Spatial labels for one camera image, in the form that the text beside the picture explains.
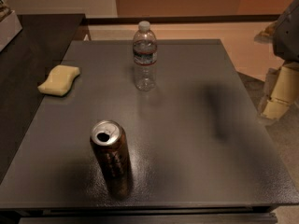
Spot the brown aluminium drink can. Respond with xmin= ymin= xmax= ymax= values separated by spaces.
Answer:
xmin=90 ymin=120 xmax=132 ymax=200

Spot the yellow sponge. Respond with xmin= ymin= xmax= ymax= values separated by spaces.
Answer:
xmin=37 ymin=64 xmax=80 ymax=96

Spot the clear plastic water bottle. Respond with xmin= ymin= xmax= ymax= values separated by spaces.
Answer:
xmin=133 ymin=21 xmax=158 ymax=91

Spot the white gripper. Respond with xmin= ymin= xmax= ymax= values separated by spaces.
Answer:
xmin=258 ymin=0 xmax=299 ymax=120

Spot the dark side table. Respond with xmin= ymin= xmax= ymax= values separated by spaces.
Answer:
xmin=0 ymin=14 xmax=85 ymax=182

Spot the white box on side table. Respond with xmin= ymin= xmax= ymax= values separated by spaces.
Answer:
xmin=0 ymin=10 xmax=22 ymax=52

